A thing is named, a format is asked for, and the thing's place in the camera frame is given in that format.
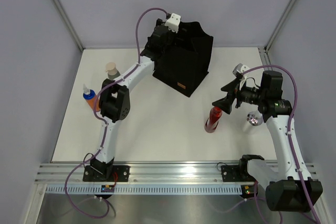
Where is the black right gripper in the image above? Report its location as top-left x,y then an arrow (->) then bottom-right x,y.
213,77 -> 266,114

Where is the red tall bottle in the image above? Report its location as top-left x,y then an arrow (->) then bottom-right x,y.
204,106 -> 222,133

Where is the grey bottle beige cap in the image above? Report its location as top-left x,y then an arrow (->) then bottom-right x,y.
105,62 -> 120,80

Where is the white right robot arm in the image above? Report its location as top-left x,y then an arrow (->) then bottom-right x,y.
213,68 -> 323,212

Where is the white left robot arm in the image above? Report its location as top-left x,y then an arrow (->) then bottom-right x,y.
83,14 -> 181,182

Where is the black canvas bag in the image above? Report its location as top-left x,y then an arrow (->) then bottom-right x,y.
153,22 -> 214,97

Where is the white bottle chrome cap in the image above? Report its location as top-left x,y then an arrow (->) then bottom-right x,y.
242,111 -> 264,134

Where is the orange bottle blue cap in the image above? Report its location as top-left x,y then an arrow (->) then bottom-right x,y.
82,84 -> 100,112

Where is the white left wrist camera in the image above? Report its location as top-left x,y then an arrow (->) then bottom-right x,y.
164,13 -> 181,33

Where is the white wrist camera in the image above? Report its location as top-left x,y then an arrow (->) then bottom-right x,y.
164,13 -> 181,33
233,63 -> 250,89

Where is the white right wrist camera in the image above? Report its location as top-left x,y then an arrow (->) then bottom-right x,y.
233,63 -> 250,89

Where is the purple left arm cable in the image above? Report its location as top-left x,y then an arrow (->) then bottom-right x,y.
64,7 -> 170,219

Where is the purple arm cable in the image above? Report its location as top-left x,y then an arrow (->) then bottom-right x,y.
204,64 -> 322,224
64,7 -> 170,219

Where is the aluminium frame post right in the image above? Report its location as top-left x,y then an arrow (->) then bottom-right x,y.
264,0 -> 297,53

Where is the aluminium frame post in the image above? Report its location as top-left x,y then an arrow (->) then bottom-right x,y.
264,0 -> 297,53
51,0 -> 85,52

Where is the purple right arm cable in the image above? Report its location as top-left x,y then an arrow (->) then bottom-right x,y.
204,64 -> 322,224

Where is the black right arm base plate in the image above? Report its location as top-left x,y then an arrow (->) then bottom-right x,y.
220,165 -> 255,182

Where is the aluminium frame post left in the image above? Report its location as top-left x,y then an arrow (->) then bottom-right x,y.
51,0 -> 85,52

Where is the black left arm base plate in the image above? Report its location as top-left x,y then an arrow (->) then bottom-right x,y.
82,165 -> 130,182

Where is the aluminium rail front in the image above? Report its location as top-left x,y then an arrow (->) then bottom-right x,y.
34,163 -> 320,184

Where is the white slotted cable duct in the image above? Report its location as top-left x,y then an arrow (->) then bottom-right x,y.
46,184 -> 244,195

